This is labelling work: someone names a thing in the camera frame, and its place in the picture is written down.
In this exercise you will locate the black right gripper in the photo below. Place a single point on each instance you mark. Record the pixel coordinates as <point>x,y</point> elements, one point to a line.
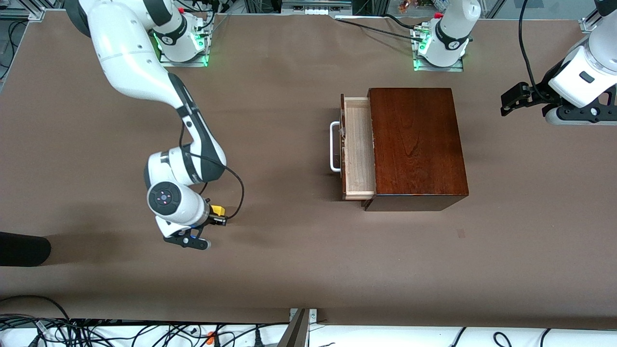
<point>212,219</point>

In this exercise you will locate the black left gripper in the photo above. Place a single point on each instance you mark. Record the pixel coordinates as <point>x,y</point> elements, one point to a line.
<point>536,91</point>

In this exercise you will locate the yellow wooden block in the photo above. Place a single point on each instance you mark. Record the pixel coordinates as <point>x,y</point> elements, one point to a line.
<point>218,210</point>

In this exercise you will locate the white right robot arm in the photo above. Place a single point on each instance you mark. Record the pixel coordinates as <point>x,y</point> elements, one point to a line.
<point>130,58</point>

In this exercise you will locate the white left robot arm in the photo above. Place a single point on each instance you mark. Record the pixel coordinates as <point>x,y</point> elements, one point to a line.
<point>585,79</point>

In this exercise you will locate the dark brown wooden cabinet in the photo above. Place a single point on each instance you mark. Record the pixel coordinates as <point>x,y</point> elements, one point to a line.
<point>419,144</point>

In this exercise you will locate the orange plug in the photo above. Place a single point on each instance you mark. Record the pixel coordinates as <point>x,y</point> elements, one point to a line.
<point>210,336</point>

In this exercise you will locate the dark metal pole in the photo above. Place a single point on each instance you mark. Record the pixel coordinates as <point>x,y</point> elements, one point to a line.
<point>295,332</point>

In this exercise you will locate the black ribbed cylinder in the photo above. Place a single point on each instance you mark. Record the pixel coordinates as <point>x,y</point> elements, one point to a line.
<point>21,249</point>

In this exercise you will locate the white power strip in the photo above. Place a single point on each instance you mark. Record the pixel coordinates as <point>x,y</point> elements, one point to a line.
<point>315,10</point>

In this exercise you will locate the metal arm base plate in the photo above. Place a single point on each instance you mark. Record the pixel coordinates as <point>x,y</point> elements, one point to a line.
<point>193,63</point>
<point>438,69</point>

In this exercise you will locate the aluminium frame profile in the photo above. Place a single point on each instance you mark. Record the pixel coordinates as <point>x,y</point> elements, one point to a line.
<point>33,12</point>
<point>587,22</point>

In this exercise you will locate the small metal bracket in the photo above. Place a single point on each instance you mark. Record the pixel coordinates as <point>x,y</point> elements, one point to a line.
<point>313,315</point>

